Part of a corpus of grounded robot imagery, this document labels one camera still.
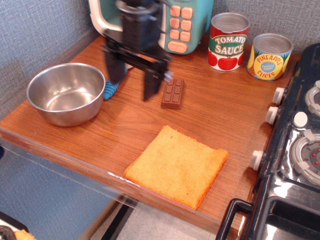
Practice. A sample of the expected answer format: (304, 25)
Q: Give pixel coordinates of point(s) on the metal pot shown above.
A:
(67, 95)

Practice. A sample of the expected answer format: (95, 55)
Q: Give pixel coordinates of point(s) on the black toy stove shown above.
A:
(286, 202)

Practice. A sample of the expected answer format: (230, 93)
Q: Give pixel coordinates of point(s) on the white round stove button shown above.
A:
(300, 119)

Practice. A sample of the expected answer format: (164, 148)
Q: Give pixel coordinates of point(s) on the tomato sauce can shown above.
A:
(227, 41)

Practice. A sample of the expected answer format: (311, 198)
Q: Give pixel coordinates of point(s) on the toy microwave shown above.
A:
(184, 22)

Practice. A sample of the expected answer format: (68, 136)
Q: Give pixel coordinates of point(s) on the blue handled fork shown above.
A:
(110, 89)

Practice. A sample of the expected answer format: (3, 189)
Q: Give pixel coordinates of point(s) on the orange cloth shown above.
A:
(177, 167)

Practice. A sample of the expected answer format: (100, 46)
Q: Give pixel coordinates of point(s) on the black oven door handle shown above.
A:
(235, 205)

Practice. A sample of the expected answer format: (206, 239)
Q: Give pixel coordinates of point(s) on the pineapple slices can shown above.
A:
(269, 56)

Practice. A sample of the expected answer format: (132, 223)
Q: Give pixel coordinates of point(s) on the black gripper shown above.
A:
(138, 44)

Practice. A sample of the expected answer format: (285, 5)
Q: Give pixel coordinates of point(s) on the chocolate bar toy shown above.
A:
(173, 94)

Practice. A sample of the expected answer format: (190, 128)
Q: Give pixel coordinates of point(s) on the white stove knob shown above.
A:
(278, 95)
(256, 159)
(271, 115)

